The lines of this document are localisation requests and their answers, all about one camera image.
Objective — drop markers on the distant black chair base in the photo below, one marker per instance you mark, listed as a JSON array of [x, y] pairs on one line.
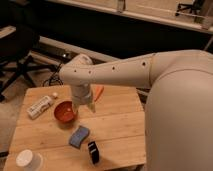
[[193, 8]]

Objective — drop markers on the blue sponge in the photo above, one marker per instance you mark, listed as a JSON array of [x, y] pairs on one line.
[[79, 136]]

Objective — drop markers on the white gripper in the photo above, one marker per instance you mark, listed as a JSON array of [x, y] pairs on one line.
[[82, 95]]

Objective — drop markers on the black eraser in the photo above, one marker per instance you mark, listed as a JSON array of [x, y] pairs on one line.
[[93, 152]]

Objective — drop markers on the orange carrot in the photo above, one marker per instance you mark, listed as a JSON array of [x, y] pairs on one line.
[[98, 92]]

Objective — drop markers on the white tube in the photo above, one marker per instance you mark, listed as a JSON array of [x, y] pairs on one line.
[[36, 109]]

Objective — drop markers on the red bowl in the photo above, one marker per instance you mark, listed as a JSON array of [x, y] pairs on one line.
[[64, 113]]

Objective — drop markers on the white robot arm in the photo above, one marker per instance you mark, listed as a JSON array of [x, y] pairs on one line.
[[179, 106]]

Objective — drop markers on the black office chair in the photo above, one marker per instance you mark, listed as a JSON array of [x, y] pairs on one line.
[[15, 57]]

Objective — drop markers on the white ceramic cup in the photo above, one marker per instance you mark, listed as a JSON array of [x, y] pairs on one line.
[[29, 160]]

